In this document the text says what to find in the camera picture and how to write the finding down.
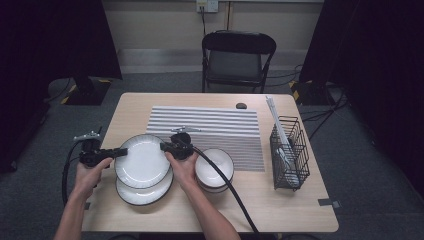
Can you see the black curtain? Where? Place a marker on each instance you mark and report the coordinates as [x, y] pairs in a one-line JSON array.
[[50, 40], [383, 66]]

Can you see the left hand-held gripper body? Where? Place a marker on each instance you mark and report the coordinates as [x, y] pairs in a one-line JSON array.
[[88, 155]]

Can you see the white wall socket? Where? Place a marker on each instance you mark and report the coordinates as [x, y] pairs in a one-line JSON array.
[[207, 5]]

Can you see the grey white striped placemat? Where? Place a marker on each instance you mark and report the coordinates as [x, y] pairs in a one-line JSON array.
[[226, 120]]

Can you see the black tape strip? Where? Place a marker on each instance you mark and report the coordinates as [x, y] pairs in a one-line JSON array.
[[100, 129]]

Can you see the dark round table grommet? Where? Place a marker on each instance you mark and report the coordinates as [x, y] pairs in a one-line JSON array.
[[241, 106]]

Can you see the black folding chair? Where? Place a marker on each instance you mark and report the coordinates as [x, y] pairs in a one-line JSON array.
[[236, 66]]

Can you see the black stand striped base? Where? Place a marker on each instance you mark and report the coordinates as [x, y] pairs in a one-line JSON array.
[[86, 93], [308, 95]]

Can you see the grey round floor base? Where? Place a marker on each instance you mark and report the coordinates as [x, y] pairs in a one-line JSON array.
[[56, 88]]

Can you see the grey tape strip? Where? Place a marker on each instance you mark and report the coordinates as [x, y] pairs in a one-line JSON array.
[[87, 206], [328, 202]]

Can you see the person's right hand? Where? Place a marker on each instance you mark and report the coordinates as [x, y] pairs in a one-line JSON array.
[[185, 173]]

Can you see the person's left hand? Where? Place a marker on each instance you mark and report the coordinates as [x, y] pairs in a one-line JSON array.
[[88, 181]]

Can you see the white ceramic spoon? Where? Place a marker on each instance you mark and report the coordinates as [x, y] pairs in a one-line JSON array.
[[292, 179], [282, 156]]

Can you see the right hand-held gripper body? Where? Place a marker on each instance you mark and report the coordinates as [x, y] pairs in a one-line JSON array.
[[181, 145]]

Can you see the white plate black rim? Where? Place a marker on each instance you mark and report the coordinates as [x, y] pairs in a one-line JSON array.
[[143, 196], [141, 161]]

